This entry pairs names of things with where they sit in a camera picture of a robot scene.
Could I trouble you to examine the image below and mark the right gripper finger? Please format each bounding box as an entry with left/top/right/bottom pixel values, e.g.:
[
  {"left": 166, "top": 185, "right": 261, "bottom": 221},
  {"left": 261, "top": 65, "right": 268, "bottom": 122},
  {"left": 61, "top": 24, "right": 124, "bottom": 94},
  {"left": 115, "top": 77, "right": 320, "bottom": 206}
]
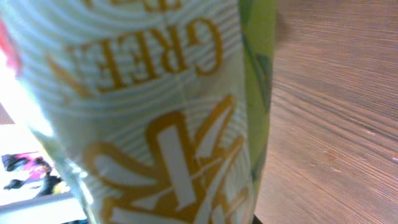
[{"left": 252, "top": 216, "right": 263, "bottom": 224}]

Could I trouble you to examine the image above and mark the green yellow snack packet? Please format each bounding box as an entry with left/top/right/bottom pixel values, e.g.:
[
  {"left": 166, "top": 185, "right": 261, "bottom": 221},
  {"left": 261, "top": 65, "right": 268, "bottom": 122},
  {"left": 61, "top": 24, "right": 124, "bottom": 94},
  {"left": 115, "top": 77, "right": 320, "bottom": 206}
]
[{"left": 1, "top": 0, "right": 277, "bottom": 223}]

